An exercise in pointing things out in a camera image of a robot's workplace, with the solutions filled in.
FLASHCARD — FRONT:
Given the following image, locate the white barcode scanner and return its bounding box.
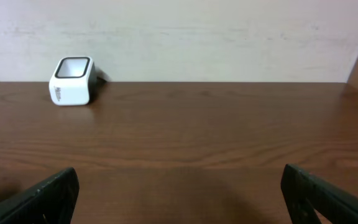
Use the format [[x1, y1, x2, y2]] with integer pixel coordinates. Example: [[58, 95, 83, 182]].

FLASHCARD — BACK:
[[48, 56, 97, 106]]

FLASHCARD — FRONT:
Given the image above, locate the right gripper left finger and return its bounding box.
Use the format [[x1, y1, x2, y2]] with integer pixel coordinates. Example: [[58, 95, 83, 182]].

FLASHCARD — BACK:
[[0, 167, 80, 224]]

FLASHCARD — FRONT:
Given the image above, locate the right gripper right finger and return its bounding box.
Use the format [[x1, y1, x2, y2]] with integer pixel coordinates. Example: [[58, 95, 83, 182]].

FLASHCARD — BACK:
[[280, 164, 358, 224]]

